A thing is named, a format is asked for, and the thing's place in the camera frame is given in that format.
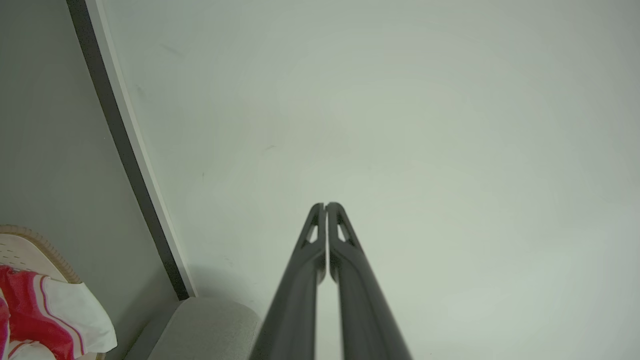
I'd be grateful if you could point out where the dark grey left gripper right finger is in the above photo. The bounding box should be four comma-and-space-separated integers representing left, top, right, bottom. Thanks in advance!
326, 202, 414, 360

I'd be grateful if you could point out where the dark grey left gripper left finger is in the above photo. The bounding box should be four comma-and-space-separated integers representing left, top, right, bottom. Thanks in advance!
248, 202, 328, 360

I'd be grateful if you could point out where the red and white garment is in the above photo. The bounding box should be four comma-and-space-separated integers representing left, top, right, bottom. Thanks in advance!
0, 264, 119, 360

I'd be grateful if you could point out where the white perforated laundry basket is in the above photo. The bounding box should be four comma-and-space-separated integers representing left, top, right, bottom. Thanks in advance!
0, 224, 107, 360

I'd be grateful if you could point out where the white and dark skirting board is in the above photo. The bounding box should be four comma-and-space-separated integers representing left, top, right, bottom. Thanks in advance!
66, 0, 199, 301

